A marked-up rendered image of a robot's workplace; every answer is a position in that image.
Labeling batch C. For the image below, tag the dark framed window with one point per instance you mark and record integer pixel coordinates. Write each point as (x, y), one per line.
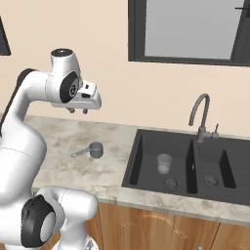
(190, 31)

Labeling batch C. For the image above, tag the wooden cupboard door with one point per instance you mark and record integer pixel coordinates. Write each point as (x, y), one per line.
(153, 229)
(232, 237)

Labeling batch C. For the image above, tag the black double basin sink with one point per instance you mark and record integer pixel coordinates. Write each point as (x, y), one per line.
(188, 166)

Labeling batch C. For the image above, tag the grey measuring cup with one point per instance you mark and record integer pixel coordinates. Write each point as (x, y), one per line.
(94, 150)

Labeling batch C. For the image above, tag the grey curved tap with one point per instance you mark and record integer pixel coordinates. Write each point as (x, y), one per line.
(202, 120)

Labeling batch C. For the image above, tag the dark wall cabinet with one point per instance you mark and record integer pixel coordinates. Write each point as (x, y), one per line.
(4, 37)

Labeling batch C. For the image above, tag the clear glass cup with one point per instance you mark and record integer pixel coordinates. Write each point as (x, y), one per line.
(164, 163)

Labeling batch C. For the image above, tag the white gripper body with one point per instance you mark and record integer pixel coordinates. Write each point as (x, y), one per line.
(85, 102)

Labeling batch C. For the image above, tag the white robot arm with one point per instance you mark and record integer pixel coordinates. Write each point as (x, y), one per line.
(19, 156)

